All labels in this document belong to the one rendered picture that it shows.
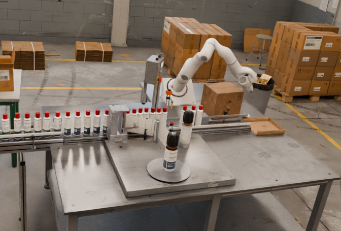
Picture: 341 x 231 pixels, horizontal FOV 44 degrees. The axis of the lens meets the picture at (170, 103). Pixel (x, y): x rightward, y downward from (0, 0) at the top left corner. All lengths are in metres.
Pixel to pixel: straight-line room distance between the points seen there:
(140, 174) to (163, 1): 6.24
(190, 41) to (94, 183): 4.18
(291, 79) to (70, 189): 4.83
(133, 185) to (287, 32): 4.84
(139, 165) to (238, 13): 6.82
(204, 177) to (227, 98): 1.10
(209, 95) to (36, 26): 5.29
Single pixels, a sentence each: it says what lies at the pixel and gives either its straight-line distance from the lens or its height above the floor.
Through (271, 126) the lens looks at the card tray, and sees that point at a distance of 4.08.
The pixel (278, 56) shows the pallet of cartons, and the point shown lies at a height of 0.62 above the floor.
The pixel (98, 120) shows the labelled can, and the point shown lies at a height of 1.01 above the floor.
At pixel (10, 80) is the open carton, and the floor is 0.89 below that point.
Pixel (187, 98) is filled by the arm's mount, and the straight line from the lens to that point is 4.23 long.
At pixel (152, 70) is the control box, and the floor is 1.41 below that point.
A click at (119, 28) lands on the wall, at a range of 8.69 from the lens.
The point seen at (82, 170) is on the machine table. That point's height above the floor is 0.83.
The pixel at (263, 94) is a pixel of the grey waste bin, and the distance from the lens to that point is 5.88.
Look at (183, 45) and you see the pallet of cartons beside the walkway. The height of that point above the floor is 0.70.
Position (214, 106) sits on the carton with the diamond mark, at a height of 0.99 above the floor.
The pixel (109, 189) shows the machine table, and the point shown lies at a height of 0.83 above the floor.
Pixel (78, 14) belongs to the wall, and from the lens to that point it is 8.58.
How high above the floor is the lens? 2.50
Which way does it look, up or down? 23 degrees down
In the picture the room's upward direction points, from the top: 8 degrees clockwise
